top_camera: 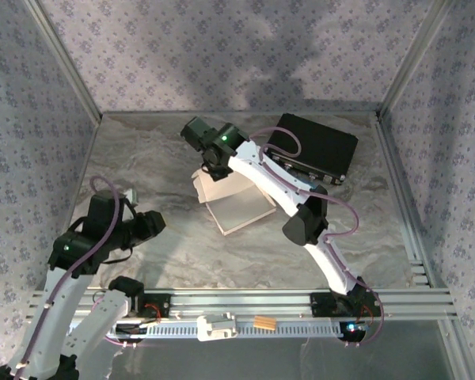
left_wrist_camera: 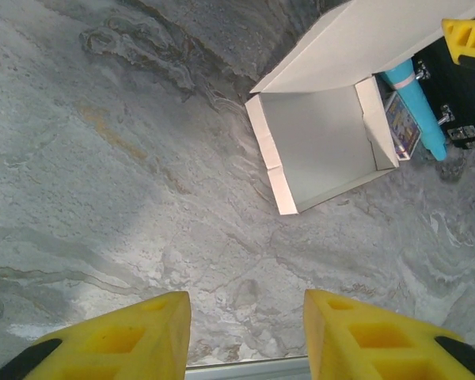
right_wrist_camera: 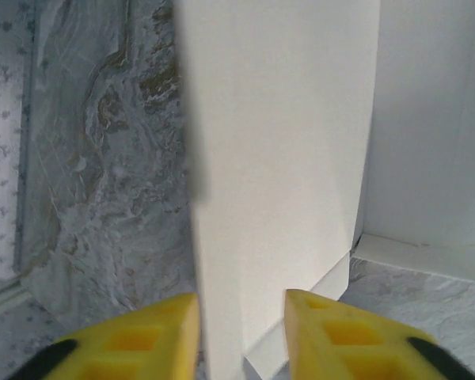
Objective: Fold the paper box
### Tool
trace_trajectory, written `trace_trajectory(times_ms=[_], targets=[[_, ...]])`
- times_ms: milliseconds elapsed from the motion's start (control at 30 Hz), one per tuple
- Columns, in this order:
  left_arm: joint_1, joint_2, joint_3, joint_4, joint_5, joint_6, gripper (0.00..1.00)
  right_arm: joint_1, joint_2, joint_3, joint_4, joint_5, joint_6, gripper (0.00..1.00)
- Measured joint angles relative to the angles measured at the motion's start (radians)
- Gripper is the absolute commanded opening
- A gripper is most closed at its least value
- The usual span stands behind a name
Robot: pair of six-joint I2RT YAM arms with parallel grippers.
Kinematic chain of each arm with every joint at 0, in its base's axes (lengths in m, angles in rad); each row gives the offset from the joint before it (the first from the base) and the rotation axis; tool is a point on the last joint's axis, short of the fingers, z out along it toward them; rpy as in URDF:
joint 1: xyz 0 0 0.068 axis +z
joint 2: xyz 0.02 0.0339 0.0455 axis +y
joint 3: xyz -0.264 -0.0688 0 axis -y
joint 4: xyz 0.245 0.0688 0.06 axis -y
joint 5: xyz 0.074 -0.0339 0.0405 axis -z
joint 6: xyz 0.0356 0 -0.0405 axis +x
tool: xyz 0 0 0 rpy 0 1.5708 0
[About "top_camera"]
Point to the orange ribbed block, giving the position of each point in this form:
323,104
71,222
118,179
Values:
264,323

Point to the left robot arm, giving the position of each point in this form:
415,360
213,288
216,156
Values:
103,312

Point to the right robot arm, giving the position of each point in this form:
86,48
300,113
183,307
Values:
305,225

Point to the aluminium side rail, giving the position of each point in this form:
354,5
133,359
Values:
86,160
400,178

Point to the right controller board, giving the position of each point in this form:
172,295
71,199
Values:
352,333

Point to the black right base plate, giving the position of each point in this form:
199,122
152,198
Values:
320,305

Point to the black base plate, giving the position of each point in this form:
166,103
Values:
320,305
162,306

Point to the left controller board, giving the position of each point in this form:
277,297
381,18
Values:
128,329

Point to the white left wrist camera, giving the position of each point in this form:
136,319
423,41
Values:
131,196

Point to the aluminium mounting rail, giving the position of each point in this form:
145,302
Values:
241,302

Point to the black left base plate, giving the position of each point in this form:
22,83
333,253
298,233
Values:
162,306

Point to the aluminium frame post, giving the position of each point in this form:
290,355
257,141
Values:
67,63
413,63

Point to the controller board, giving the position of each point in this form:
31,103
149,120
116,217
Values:
352,333
128,329

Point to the black hard case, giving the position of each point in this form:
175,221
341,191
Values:
316,142

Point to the white plastic bracket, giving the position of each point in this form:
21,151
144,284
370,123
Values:
215,328

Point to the white paper box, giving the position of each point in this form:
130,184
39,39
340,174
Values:
241,210

